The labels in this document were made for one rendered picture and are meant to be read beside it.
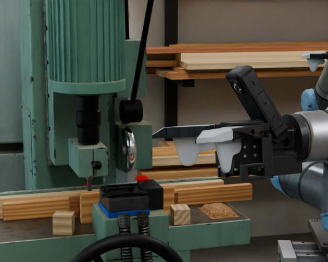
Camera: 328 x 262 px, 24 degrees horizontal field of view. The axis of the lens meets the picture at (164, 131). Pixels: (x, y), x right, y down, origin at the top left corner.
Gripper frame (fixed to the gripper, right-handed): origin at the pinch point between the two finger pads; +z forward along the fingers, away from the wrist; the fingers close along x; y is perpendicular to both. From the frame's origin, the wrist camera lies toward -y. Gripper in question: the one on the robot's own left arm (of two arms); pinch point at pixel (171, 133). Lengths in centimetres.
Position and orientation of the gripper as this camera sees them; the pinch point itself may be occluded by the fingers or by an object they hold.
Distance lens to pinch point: 103.7
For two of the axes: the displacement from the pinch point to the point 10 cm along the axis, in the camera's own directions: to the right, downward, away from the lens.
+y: 0.6, 10.0, 0.6
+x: -3.9, -0.3, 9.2
